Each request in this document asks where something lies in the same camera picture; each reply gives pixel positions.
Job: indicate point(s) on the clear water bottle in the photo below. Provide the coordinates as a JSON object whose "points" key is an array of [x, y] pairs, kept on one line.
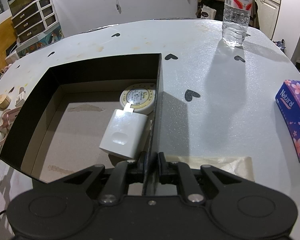
{"points": [[236, 17]]}

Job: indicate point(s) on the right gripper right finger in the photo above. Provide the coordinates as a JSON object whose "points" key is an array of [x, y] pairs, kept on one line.
{"points": [[180, 175]]}

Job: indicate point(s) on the purple tissue box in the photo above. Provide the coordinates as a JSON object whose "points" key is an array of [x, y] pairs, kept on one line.
{"points": [[288, 101]]}

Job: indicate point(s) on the pink scissors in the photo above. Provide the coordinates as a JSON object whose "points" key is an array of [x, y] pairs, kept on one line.
{"points": [[7, 119]]}

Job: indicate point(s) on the black drawer cabinet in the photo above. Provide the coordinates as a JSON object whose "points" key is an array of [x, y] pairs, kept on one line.
{"points": [[37, 17]]}

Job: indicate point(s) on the black storage box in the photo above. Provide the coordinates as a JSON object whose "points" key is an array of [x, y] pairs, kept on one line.
{"points": [[60, 126]]}

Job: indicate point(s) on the oval wooden block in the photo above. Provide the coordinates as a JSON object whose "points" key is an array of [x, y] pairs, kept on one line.
{"points": [[5, 101]]}

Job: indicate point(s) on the white power adapter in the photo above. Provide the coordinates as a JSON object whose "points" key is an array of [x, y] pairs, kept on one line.
{"points": [[124, 134]]}

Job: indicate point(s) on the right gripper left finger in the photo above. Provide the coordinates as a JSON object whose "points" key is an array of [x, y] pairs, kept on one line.
{"points": [[113, 184]]}

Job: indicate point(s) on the gel polish bottle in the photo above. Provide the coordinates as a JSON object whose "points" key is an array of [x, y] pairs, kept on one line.
{"points": [[21, 97]]}

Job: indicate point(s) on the round cream tin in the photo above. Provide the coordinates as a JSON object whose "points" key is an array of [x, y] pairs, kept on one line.
{"points": [[141, 96]]}

